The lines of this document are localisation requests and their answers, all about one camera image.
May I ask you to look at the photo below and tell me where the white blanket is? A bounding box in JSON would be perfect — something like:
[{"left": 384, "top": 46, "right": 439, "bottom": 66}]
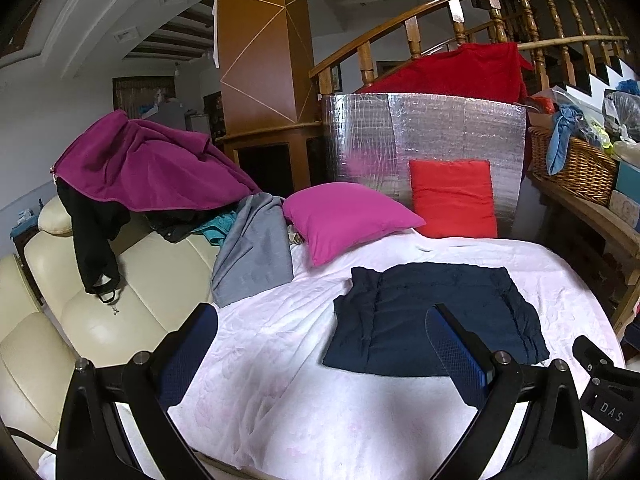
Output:
[{"left": 37, "top": 232, "right": 627, "bottom": 480}]

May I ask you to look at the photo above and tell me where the grey garment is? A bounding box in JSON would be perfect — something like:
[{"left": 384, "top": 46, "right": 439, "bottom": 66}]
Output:
[{"left": 210, "top": 192, "right": 301, "bottom": 309}]

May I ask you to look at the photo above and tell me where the teal garment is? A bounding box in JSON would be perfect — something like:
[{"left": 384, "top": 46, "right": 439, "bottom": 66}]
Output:
[{"left": 191, "top": 210, "right": 239, "bottom": 247}]

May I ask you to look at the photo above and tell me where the red blanket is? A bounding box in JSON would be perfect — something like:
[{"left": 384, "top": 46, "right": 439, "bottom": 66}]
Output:
[{"left": 356, "top": 42, "right": 535, "bottom": 106}]

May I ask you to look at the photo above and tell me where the wicker basket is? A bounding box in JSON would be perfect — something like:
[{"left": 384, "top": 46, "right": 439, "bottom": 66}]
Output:
[{"left": 527, "top": 125, "right": 619, "bottom": 207}]

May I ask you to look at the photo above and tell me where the blue cloth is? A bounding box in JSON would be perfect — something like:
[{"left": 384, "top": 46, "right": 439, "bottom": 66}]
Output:
[{"left": 545, "top": 104, "right": 597, "bottom": 176}]

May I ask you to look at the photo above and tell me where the magenta pillow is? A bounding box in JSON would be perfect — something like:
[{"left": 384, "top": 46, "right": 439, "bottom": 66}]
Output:
[{"left": 282, "top": 183, "right": 427, "bottom": 267}]

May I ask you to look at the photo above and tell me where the red pillow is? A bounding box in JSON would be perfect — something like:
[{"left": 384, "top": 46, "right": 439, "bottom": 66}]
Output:
[{"left": 408, "top": 159, "right": 499, "bottom": 239}]

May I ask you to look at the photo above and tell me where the silver foil insulation board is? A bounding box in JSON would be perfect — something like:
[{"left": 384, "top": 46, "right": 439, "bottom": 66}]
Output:
[{"left": 320, "top": 92, "right": 529, "bottom": 237}]

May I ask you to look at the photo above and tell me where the navy blue zip jacket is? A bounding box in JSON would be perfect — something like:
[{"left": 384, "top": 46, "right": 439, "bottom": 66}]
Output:
[{"left": 322, "top": 261, "right": 551, "bottom": 379}]

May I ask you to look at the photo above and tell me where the wooden side table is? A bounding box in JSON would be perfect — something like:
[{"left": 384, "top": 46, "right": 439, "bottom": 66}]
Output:
[{"left": 525, "top": 170, "right": 640, "bottom": 343}]

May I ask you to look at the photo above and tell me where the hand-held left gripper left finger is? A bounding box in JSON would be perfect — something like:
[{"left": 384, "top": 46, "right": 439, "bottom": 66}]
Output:
[{"left": 55, "top": 302, "right": 220, "bottom": 480}]

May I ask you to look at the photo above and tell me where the teal box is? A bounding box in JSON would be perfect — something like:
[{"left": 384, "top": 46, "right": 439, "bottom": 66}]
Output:
[{"left": 607, "top": 159, "right": 640, "bottom": 211}]

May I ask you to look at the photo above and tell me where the clear plastic bag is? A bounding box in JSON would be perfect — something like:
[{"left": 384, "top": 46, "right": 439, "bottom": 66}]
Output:
[{"left": 602, "top": 91, "right": 640, "bottom": 137}]

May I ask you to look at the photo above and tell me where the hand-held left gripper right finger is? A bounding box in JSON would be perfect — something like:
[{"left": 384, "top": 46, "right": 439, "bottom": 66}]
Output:
[{"left": 425, "top": 303, "right": 589, "bottom": 480}]

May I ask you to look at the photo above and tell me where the cream leather sofa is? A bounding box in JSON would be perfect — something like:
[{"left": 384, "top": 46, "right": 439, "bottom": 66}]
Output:
[{"left": 0, "top": 195, "right": 227, "bottom": 472}]

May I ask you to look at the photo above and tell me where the black garment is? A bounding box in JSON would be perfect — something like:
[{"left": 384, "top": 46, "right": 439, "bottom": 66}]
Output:
[{"left": 56, "top": 180, "right": 202, "bottom": 307}]

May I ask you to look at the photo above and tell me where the wooden pillar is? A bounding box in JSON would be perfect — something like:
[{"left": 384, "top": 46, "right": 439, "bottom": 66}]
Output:
[{"left": 214, "top": 0, "right": 327, "bottom": 202}]

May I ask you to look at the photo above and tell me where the wooden stair railing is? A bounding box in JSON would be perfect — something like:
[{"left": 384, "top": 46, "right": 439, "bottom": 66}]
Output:
[{"left": 308, "top": 0, "right": 632, "bottom": 107}]

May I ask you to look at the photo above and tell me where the white patterned box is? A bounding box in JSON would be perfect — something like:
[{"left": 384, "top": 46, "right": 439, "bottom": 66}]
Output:
[{"left": 609, "top": 190, "right": 640, "bottom": 225}]

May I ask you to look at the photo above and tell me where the magenta fleece garment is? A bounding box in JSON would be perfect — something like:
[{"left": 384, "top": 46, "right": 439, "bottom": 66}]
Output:
[{"left": 52, "top": 110, "right": 263, "bottom": 214}]

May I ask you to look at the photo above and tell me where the black cable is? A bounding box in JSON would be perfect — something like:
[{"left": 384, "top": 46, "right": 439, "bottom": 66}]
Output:
[{"left": 0, "top": 426, "right": 57, "bottom": 457}]

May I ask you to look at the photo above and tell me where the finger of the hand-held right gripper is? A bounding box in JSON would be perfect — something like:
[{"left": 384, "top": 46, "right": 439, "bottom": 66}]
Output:
[{"left": 571, "top": 335, "right": 617, "bottom": 378}]

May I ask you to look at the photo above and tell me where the white staircase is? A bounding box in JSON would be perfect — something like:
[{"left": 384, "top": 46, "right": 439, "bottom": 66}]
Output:
[{"left": 564, "top": 56, "right": 640, "bottom": 98}]

